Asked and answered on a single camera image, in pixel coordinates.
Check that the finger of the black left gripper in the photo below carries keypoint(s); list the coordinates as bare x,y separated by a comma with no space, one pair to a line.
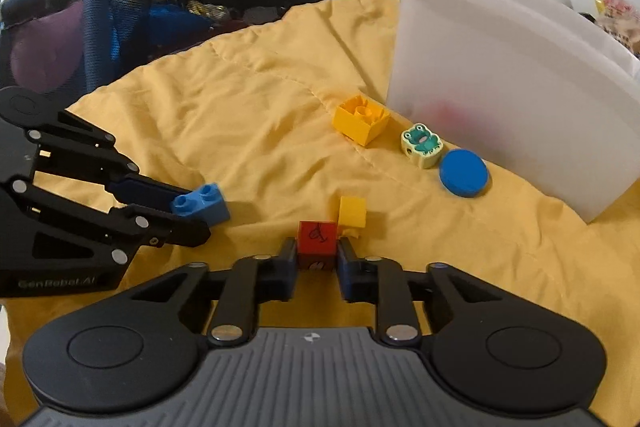
38,136
34,218

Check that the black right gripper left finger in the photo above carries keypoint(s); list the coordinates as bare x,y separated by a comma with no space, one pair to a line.
251,282

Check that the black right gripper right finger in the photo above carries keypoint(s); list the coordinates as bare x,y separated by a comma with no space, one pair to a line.
382,283

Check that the small red printed brick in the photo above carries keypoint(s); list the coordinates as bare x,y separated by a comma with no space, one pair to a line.
316,245

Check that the light blue small brick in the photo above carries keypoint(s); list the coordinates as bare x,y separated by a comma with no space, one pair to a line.
205,203

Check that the green frog tile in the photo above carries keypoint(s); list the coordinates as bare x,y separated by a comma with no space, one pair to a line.
421,146

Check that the dark blue baby stroller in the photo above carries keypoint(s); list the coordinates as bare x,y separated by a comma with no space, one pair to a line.
64,49

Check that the blue round disc piece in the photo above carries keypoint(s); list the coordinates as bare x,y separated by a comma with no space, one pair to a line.
463,173

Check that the yellow hollow building brick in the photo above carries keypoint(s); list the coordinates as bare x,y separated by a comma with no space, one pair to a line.
360,119

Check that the yellow quilted cloth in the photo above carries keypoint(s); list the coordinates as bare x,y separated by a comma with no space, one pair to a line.
251,111

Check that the translucent white storage bin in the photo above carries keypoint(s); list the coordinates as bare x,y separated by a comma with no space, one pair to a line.
530,85

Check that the snack biscuit bag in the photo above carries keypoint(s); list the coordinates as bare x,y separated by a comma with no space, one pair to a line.
620,19

